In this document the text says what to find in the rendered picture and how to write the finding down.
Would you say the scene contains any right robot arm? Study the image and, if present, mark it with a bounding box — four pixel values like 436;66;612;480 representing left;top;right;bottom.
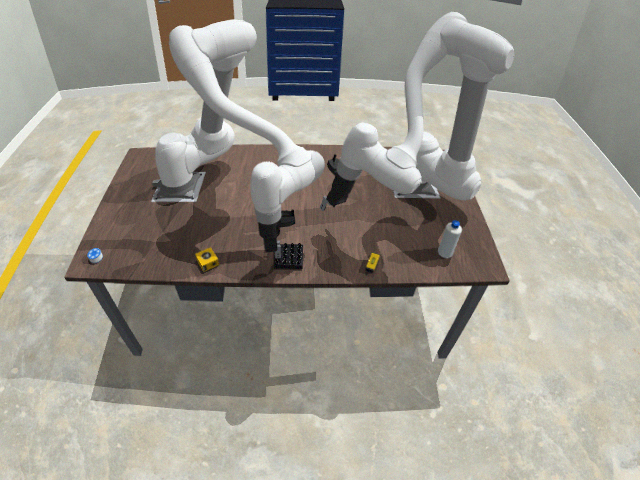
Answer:
152;20;325;214

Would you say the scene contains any white bottle with blue cap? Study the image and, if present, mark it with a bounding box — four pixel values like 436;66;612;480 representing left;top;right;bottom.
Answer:
438;220;462;258

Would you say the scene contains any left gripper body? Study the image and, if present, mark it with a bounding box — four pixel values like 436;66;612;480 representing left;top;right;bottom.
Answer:
326;154;362;206

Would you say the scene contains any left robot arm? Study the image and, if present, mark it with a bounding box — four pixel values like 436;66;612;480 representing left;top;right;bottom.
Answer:
340;12;514;200

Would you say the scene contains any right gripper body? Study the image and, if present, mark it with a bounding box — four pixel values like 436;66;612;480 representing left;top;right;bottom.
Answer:
254;207;295;252

